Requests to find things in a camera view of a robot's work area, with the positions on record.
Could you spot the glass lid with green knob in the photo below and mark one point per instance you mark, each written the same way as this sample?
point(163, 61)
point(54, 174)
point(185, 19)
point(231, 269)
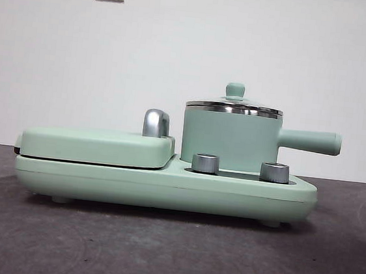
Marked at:
point(235, 89)

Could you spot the green breakfast machine base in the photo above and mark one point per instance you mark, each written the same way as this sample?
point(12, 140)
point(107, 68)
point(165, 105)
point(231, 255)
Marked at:
point(132, 184)

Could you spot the silver control knob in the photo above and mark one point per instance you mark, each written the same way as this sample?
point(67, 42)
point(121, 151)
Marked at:
point(274, 172)
point(205, 163)

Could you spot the green griddle cover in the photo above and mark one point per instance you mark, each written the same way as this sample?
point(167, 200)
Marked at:
point(90, 145)

